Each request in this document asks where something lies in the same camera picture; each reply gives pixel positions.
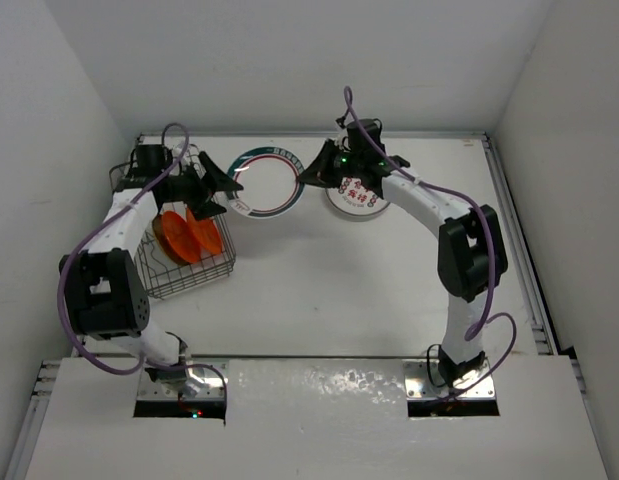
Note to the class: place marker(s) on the white plate green red rim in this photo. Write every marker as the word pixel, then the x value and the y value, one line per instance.
pixel 269 177

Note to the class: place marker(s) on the metal base plate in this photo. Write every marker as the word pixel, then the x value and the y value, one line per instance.
pixel 198 383
pixel 423 382

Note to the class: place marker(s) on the white plate red characters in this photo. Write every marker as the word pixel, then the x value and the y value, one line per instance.
pixel 353 201

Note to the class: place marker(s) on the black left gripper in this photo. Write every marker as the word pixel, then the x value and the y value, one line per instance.
pixel 216 182

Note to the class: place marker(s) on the large orange plate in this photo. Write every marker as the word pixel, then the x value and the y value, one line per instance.
pixel 180 237

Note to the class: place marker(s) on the small orange plate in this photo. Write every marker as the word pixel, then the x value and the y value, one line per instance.
pixel 205 232

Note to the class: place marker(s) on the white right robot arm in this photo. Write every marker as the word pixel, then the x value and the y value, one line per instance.
pixel 471 257

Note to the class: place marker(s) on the metal wire dish rack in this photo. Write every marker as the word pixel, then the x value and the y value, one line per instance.
pixel 159 276

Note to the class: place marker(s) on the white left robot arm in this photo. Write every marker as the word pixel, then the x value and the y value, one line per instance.
pixel 100 294

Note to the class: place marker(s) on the olive brown plate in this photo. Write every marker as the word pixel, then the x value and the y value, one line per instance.
pixel 162 241

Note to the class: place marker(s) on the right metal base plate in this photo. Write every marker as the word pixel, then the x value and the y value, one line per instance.
pixel 423 382

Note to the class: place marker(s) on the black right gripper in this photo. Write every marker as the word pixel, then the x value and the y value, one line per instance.
pixel 321 172

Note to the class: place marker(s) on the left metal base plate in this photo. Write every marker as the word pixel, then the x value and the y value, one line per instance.
pixel 198 383

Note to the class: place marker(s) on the white front foam board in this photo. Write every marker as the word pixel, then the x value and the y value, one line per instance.
pixel 319 419

